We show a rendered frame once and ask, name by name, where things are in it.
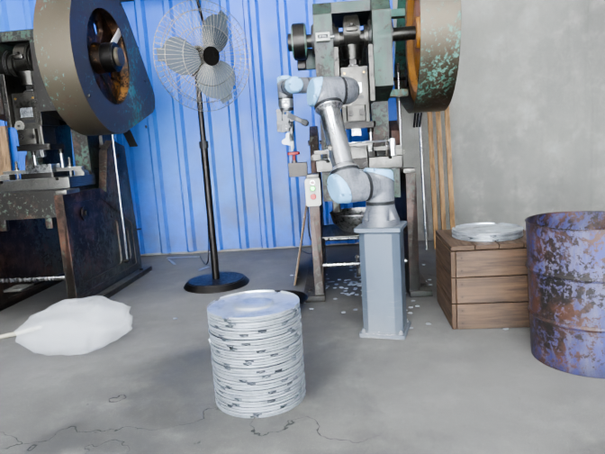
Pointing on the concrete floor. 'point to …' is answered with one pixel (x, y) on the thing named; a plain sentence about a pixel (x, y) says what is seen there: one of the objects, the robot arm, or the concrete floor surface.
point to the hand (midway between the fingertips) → (293, 148)
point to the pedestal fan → (215, 31)
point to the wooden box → (483, 282)
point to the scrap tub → (567, 290)
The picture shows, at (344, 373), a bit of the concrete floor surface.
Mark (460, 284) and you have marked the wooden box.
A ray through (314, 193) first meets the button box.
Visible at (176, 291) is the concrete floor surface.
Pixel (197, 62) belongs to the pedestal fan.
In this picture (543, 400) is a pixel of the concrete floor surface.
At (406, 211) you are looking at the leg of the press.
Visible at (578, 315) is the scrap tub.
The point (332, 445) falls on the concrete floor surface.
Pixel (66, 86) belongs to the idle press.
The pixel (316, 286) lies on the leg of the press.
